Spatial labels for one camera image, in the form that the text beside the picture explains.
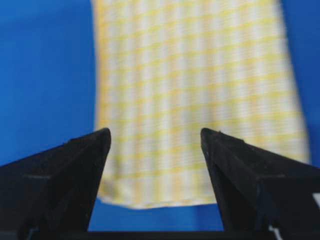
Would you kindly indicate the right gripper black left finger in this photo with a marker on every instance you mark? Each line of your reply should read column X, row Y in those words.
column 54, row 190

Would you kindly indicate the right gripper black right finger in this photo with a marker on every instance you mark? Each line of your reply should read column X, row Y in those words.
column 261, row 195

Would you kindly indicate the yellow checked towel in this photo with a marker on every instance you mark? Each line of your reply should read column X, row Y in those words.
column 166, row 69

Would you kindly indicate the blue table cloth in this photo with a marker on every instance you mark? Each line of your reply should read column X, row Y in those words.
column 48, row 95

